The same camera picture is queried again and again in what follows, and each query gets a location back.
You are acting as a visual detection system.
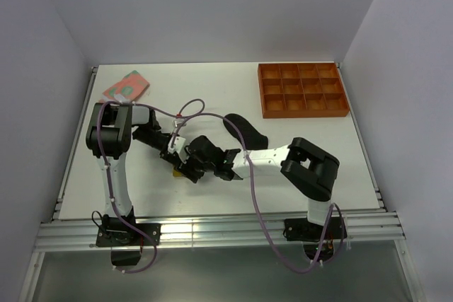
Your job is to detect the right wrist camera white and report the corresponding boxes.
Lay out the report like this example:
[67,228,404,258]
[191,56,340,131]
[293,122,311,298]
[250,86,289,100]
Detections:
[167,135,187,154]

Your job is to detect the aluminium side rail right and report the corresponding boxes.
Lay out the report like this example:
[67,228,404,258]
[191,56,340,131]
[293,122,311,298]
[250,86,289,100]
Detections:
[336,62,387,211]

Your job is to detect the pink green patterned socks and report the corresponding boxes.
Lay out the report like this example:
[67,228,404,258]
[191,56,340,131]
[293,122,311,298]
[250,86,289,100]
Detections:
[98,70,149,103]

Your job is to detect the orange compartment tray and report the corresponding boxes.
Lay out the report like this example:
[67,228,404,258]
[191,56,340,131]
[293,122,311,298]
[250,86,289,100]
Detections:
[258,62,350,119]

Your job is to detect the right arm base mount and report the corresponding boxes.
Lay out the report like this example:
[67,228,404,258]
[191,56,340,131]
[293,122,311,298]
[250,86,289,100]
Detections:
[282,217,348,262]

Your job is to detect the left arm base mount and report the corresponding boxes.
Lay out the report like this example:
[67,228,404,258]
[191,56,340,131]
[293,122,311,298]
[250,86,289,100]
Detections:
[91,209,161,271]

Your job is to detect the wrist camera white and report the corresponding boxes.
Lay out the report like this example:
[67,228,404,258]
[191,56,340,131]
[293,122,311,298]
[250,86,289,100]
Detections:
[167,135,187,154]
[173,118,185,129]

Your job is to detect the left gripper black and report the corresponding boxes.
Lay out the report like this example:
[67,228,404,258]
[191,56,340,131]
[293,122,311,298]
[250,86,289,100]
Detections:
[134,127,181,165]

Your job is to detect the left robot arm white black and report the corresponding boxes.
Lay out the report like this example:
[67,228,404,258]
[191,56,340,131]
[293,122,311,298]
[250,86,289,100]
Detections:
[86,102,180,245]

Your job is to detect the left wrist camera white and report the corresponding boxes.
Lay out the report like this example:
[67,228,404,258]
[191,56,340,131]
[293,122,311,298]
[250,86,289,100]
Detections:
[173,118,185,129]

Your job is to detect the yellow sock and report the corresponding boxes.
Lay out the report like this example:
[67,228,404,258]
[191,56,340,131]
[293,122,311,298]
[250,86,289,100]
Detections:
[172,167,186,178]

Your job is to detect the black sock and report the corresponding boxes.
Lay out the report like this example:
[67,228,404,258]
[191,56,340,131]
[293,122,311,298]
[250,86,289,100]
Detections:
[225,113,269,151]

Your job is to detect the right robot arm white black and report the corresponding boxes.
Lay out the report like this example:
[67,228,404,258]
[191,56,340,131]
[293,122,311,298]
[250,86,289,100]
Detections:
[176,136,340,238]

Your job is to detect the aluminium frame rail front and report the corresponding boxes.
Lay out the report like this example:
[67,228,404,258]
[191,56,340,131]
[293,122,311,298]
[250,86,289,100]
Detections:
[33,211,406,252]

